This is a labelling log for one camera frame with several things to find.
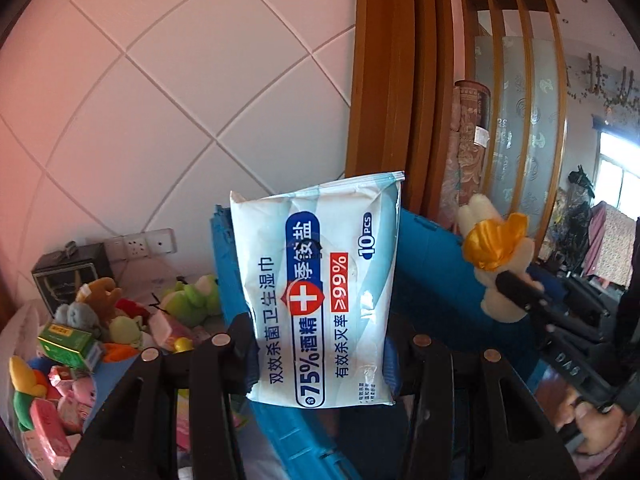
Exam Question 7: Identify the wooden slat glass partition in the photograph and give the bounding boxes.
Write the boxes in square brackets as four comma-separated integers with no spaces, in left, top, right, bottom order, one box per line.
[459,0,568,261]

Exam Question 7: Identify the green frog plush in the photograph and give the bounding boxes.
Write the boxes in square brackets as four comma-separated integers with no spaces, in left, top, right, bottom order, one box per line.
[159,275,223,328]

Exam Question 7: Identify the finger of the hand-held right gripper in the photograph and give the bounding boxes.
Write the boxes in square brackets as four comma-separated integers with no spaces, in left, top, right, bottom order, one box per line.
[495,270,549,314]

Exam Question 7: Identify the branch wall decoration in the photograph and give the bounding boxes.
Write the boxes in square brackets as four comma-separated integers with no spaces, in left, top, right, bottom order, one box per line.
[565,52,640,111]

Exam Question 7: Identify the black desk clock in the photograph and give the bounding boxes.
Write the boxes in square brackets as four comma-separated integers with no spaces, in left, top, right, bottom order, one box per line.
[31,242,116,318]

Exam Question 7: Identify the white quilted headboard panel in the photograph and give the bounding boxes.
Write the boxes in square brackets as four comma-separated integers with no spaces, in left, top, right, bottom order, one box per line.
[0,0,361,281]

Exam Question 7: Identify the white blue wet wipes pack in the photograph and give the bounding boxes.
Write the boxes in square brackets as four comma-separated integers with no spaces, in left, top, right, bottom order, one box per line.
[229,171,405,407]

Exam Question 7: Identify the blue plastic storage crate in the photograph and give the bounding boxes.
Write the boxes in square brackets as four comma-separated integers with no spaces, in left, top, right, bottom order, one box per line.
[210,204,556,480]

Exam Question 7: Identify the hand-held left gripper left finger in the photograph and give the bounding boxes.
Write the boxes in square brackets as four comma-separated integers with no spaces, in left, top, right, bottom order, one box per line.
[60,312,261,480]

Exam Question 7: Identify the pink tissue pack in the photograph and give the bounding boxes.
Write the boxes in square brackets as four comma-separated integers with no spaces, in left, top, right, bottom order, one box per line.
[30,399,74,471]

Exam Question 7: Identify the pink white box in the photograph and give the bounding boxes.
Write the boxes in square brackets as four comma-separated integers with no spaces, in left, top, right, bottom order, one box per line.
[150,310,193,352]

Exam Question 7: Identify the red plush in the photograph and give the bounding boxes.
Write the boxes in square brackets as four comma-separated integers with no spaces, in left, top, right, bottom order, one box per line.
[117,299,151,319]

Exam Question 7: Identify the light green round plush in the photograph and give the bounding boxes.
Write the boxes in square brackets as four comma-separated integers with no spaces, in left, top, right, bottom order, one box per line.
[109,315,143,348]

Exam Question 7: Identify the window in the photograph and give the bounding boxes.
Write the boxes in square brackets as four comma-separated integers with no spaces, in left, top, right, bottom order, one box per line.
[592,115,640,211]

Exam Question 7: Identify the curved wooden frame post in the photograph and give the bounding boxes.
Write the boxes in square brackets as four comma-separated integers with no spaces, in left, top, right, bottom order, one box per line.
[345,0,456,221]

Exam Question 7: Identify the white plush with yellow bow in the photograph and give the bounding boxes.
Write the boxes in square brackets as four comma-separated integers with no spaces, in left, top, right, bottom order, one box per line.
[457,194,543,322]

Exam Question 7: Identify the rolled patterned carpet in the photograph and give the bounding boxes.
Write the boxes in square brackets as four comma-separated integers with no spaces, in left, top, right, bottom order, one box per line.
[440,79,492,233]

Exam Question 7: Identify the brown bear plush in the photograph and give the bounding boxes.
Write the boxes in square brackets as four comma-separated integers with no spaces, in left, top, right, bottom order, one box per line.
[75,277,123,326]

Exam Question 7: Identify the pink pig plush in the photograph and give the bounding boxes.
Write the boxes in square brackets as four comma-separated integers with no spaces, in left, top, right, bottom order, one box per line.
[50,367,96,433]

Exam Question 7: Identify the yellow green parrot plush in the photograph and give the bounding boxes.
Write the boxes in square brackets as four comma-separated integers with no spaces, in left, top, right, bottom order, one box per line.
[9,356,49,431]

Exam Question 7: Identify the grey blue plush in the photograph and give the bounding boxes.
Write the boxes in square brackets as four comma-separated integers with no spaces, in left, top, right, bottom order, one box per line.
[54,302,101,337]

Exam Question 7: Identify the dark room clutter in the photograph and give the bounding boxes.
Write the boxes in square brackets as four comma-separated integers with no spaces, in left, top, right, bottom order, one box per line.
[545,165,598,273]

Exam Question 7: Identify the person's right hand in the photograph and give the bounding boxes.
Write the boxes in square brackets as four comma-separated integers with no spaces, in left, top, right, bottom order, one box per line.
[555,394,631,467]

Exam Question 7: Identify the green cardboard box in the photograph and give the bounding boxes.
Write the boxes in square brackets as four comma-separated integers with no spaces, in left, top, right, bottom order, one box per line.
[37,322,103,373]

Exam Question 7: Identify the hanging patterned cloth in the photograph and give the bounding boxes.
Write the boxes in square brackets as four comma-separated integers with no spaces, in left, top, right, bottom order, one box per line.
[582,202,639,288]

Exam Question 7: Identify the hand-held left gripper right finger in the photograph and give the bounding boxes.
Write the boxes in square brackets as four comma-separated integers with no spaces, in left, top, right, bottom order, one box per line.
[392,332,581,480]

